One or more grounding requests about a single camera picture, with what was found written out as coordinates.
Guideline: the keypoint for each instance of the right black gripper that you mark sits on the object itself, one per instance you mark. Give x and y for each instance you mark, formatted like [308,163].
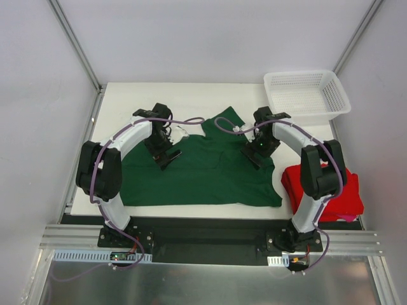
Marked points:
[256,157]

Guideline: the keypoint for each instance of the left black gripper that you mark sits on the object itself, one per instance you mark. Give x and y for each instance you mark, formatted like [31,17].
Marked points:
[167,157]

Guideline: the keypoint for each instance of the green t shirt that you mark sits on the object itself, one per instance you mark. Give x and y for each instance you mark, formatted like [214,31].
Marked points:
[211,170]

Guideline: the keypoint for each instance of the white plastic basket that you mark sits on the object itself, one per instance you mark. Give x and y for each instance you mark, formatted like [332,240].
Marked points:
[309,97]

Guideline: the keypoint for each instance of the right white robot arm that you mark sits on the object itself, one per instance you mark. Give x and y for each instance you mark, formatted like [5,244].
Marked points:
[322,172]

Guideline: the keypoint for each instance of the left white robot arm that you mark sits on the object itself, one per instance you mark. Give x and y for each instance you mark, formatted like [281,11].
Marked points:
[99,172]

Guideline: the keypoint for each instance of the red folded t shirt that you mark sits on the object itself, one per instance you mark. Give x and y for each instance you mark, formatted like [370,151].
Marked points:
[348,203]

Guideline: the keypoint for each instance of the pink folded t shirt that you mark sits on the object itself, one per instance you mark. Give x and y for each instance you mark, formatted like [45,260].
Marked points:
[347,218]

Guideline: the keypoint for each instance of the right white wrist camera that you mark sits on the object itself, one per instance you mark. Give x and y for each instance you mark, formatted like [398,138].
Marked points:
[247,130]

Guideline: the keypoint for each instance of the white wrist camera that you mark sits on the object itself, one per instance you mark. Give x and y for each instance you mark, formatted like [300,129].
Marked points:
[247,130]
[178,134]

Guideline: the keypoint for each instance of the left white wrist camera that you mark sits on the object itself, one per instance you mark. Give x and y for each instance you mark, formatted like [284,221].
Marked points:
[178,134]

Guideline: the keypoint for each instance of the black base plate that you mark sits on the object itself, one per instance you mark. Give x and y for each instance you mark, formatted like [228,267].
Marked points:
[222,255]

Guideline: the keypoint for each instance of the right white cable duct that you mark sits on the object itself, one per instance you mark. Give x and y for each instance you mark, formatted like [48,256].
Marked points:
[278,261]

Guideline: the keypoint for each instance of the white cable duct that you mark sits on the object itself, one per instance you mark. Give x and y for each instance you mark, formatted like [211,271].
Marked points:
[278,261]
[100,256]

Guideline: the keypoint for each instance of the aluminium frame rail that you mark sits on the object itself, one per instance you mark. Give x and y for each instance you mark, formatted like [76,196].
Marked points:
[338,242]

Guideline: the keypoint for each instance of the left white cable duct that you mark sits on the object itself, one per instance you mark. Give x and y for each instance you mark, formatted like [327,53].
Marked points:
[100,256]

